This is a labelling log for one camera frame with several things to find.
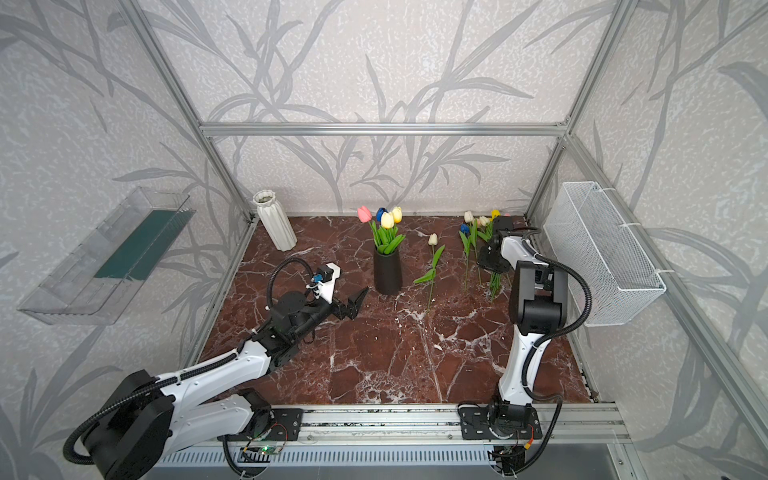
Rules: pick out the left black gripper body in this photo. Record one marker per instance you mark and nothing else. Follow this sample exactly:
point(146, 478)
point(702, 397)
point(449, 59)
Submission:
point(335, 305)

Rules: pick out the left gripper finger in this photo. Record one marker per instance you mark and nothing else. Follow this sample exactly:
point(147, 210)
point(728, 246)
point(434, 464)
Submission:
point(356, 301)
point(351, 310)

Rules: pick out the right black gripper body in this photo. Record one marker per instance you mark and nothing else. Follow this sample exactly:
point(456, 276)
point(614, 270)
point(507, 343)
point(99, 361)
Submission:
point(491, 258)

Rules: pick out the black cylindrical vase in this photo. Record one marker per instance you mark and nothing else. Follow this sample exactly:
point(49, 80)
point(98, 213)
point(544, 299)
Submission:
point(387, 273)

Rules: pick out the white tulip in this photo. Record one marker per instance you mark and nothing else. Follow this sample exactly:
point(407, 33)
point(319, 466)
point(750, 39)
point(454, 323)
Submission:
point(429, 277)

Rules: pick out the pale yellow tulip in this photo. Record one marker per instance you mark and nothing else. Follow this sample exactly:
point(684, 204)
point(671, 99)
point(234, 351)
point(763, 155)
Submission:
point(390, 238)

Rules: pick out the pink tulip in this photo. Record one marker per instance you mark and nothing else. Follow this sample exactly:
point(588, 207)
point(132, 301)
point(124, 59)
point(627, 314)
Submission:
point(366, 216)

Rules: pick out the blue tulip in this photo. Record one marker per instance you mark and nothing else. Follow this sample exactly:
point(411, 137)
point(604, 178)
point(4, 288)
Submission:
point(381, 213)
point(464, 233)

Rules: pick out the yellow orange tulip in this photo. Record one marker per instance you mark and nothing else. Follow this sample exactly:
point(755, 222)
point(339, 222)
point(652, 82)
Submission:
point(397, 215)

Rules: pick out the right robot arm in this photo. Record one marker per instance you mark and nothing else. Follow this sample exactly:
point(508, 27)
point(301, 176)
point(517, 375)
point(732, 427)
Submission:
point(537, 308)

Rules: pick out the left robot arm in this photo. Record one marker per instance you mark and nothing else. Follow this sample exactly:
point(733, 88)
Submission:
point(149, 417)

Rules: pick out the white ribbed vase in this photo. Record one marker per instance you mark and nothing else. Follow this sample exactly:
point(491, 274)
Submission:
point(275, 220)

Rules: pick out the bunch of remaining tulips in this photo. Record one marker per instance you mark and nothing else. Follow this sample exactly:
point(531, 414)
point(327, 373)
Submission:
point(479, 225)

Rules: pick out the pink object in basket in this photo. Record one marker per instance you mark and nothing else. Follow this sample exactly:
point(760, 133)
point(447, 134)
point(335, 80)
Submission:
point(585, 301)

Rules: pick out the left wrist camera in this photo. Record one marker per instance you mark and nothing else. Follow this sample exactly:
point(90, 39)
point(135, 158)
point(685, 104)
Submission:
point(322, 284)

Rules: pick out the white wire mesh basket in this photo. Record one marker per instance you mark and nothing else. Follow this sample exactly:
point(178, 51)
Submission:
point(587, 233)

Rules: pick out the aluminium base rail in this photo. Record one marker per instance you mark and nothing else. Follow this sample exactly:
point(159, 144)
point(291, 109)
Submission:
point(422, 435)

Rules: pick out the clear plastic wall tray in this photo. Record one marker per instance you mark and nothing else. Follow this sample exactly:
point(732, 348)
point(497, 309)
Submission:
point(96, 282)

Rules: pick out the horizontal aluminium frame bar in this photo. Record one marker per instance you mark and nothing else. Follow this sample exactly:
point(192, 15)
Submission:
point(216, 129)

